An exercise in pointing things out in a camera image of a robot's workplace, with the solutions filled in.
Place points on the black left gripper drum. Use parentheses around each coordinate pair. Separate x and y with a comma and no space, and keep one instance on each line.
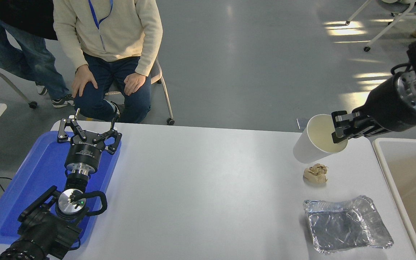
(83,153)

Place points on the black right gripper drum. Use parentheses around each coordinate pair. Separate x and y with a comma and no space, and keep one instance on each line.
(385,108)

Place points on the white paper cup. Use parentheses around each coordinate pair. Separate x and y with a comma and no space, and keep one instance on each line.
(307,148)

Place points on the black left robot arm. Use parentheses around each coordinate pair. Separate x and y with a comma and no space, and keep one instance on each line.
(45,231)

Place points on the person's right hand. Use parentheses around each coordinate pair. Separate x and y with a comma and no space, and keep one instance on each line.
(83,77)

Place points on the person's left hand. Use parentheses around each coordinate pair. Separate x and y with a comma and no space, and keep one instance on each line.
(134,83)

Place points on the clear floor plate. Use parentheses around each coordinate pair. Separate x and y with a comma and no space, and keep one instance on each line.
(301,124)

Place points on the crumpled tan paper ball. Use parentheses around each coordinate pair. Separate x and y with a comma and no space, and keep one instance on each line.
(315,174)

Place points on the blue plastic tray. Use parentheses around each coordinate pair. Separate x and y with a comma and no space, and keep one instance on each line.
(31,180)

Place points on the large pale bin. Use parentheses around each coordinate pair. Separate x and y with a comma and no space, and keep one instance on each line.
(414,173)

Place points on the silver foil tray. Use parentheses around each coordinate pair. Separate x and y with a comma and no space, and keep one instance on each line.
(345,224)

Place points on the white frame office chair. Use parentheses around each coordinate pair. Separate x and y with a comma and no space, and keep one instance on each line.
(156,74)

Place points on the white frame wheeled chair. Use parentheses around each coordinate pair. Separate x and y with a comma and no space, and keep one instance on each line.
(395,4)

